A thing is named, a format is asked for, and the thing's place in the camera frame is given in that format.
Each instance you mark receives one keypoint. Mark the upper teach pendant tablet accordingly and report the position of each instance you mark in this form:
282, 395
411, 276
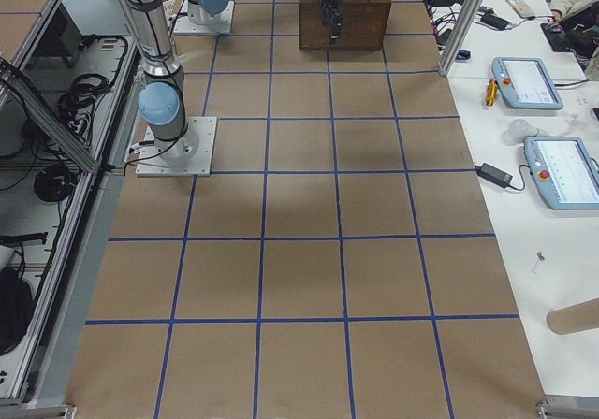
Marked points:
525, 83

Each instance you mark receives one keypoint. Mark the gold cylindrical tool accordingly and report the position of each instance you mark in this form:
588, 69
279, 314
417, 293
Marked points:
491, 93

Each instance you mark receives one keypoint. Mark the black power adapter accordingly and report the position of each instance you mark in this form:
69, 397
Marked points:
494, 175

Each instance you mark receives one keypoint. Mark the white light bulb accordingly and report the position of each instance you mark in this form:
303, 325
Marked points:
518, 130

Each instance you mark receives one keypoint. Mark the lower teach pendant tablet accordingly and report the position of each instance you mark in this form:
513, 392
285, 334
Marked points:
563, 172

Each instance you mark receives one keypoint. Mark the teach pendant tablet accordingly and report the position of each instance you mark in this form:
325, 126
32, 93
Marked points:
563, 172
525, 83

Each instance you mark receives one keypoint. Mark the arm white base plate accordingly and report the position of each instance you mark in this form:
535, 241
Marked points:
190, 155
183, 25

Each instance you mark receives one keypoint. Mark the aluminium frame post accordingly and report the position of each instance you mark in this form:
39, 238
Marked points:
460, 31

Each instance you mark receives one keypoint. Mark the dark wooden cabinet box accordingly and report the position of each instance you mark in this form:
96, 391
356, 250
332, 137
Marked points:
364, 23

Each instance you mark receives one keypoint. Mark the small blue black device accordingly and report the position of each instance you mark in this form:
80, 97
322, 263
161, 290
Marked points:
463, 55

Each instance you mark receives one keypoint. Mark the cardboard tube roll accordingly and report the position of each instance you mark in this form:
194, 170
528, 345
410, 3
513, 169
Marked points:
580, 317

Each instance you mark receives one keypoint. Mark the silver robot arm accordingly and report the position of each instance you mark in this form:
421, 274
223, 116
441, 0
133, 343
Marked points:
204, 12
160, 103

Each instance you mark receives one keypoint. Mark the white smartphone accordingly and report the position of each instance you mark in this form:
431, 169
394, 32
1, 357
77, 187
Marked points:
521, 8

